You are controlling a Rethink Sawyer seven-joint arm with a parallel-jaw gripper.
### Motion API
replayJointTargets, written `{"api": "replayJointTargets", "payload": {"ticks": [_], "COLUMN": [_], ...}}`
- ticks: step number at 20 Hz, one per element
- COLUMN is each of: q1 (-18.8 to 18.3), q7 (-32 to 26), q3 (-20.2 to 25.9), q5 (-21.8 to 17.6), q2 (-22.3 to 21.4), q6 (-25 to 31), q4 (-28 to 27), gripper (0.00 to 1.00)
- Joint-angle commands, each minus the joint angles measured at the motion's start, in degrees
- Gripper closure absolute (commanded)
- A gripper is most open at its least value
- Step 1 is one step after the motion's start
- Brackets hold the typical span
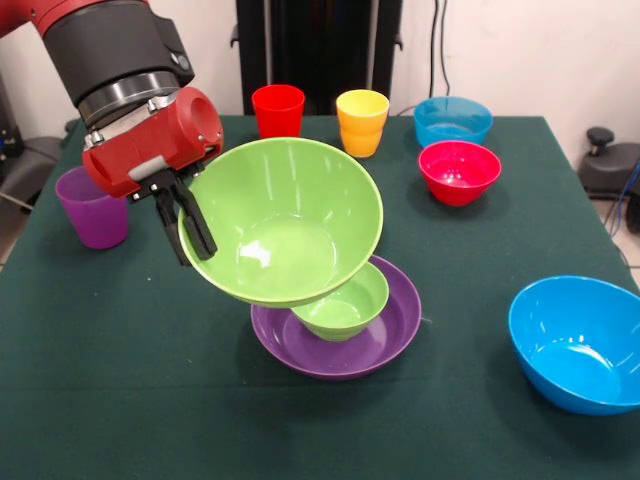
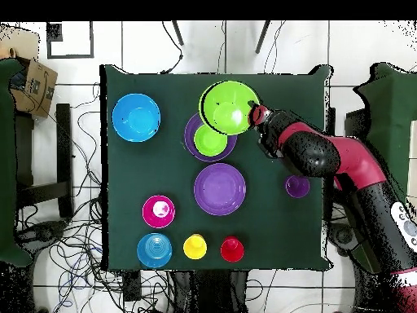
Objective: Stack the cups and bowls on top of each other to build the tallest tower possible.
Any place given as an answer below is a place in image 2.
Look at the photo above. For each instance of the black tripod leg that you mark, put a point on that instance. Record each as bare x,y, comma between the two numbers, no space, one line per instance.
178,32
262,37

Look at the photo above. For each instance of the brown cardboard box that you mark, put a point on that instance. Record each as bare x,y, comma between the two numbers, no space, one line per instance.
39,88

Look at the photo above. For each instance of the small red bowl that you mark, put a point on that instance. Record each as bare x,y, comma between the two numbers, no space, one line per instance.
158,211

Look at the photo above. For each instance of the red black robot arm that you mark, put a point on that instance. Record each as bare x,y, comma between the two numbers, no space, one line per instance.
358,156

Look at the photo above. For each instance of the small blue bowl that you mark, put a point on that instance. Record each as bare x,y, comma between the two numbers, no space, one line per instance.
153,250

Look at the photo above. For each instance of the black chair frame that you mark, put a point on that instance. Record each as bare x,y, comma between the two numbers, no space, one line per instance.
63,146

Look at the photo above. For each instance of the dark green tablecloth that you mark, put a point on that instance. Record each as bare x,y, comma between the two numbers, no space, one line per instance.
146,176

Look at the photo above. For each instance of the large purple bowl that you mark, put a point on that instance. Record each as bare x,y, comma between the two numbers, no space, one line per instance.
190,137
220,189

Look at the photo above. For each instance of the purple cup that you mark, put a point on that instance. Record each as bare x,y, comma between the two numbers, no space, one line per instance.
297,187

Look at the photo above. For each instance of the large blue bowl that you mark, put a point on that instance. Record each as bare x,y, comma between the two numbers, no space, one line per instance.
136,117

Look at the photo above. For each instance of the small green bowl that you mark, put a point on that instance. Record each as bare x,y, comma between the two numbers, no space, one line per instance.
210,143

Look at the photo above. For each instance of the large green bowl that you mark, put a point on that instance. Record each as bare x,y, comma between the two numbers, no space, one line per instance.
228,104

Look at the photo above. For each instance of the yellow cup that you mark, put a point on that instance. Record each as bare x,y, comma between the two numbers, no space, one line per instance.
194,246

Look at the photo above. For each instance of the black square floor frame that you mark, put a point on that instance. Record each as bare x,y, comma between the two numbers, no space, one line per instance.
92,39

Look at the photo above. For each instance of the red cup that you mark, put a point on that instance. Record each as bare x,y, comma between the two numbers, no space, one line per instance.
232,249

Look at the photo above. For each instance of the green clothed side table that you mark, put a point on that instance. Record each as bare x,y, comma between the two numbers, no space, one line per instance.
6,163
391,114

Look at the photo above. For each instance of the dark grey equipment base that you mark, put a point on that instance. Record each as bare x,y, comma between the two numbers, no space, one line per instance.
343,236
42,231

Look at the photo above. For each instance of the black power box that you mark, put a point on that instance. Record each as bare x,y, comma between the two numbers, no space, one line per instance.
132,285

